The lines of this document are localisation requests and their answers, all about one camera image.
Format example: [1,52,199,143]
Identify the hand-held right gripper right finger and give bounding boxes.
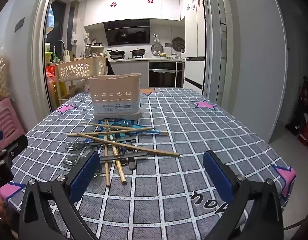
[202,150,284,240]

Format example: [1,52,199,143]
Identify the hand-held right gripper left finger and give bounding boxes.
[18,151,101,240]

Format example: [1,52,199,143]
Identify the dark grey table knife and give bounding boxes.
[128,141,137,170]
[118,144,127,166]

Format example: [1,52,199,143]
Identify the beige plastic utensil holder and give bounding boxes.
[88,73,142,120]

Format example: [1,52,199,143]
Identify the stack of pink stools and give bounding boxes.
[0,97,26,153]

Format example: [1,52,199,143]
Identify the grey checked star tablecloth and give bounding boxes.
[0,87,296,240]

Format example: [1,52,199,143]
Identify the clear bag of beans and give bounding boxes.
[0,55,11,105]

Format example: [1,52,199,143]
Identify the yellow oil bottle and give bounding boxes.
[52,79,60,101]

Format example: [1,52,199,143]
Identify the beige flower-cut cart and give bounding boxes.
[55,57,107,101]

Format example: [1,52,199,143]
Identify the dark jacket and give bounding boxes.
[105,59,114,76]

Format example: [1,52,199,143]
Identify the black built-in oven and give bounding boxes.
[148,62,183,88]

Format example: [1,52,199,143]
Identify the white countertop spice rack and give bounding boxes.
[84,44,105,58]

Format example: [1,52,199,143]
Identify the black wok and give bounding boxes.
[107,49,126,59]

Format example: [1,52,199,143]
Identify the blue hanging bag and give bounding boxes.
[47,6,56,28]

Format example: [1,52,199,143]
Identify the black cooking pot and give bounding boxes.
[130,48,147,57]

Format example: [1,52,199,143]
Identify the white refrigerator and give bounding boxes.
[182,0,207,95]

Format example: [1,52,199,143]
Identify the grey round steamer plate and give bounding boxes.
[151,42,164,56]

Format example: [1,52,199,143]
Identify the black range hood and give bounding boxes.
[103,19,151,46]

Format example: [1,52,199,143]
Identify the white upper cabinets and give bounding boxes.
[83,0,182,27]

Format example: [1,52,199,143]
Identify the dark wall switch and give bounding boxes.
[14,17,25,32]

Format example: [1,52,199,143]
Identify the dark round wall rack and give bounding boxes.
[171,37,186,52]

